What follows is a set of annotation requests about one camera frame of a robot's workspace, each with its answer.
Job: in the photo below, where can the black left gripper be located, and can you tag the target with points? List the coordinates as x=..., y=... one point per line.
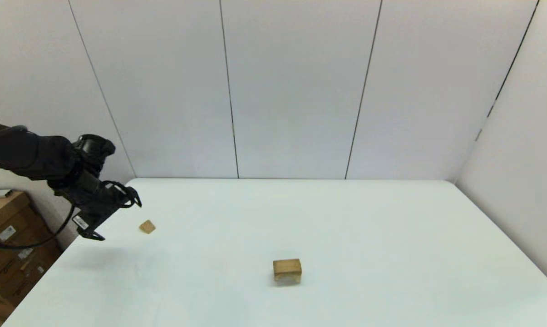
x=96, y=200

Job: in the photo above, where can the triangular wooden building block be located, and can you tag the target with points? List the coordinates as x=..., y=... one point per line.
x=147, y=226

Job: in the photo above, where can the rectangular wooden building block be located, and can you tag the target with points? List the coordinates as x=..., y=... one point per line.
x=287, y=268

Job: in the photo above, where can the arched wooden building block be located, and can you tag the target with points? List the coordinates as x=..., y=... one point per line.
x=296, y=280

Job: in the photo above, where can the cardboard box with white label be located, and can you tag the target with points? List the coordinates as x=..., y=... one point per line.
x=28, y=268
x=5, y=220

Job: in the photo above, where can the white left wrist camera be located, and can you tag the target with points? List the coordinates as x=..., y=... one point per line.
x=132, y=198

